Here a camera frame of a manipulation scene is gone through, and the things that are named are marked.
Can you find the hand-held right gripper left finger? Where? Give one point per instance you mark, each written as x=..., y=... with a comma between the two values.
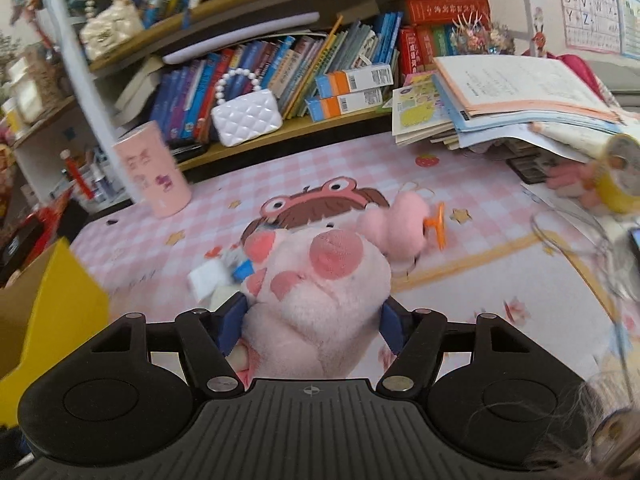
x=231, y=321

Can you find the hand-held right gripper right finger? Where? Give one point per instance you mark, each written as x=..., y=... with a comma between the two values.
x=392, y=325

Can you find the pink plush toy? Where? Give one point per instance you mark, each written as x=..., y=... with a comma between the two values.
x=310, y=300

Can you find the white and blue small packet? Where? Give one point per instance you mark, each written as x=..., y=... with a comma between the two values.
x=220, y=272

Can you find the pink plush with orange clip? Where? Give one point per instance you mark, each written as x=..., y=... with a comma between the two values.
x=400, y=227

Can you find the pink checkered desk mat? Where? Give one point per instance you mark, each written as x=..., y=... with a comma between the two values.
x=350, y=220

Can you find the pink cup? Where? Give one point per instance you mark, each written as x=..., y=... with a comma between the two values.
x=152, y=170

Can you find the yellow cardboard box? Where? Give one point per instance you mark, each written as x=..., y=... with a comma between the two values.
x=45, y=320

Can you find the red marker pen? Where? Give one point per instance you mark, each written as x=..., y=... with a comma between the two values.
x=75, y=172

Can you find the orange and blue box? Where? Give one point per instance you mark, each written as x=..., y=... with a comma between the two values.
x=355, y=81
x=345, y=103

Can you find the row of standing books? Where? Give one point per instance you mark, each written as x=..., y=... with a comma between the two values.
x=250, y=75

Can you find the stack of papers and booklets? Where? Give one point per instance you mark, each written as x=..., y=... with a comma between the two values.
x=505, y=105

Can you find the wooden bookshelf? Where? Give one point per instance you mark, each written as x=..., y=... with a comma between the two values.
x=240, y=60

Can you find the yellow tape roll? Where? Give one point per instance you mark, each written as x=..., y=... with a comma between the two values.
x=620, y=172

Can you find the red boxed book set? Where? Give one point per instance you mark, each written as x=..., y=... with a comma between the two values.
x=440, y=30

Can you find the decorative crown ornament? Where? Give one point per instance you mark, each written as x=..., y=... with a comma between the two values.
x=477, y=35

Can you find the alphabet wall poster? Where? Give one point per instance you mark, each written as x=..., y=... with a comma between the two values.
x=597, y=2

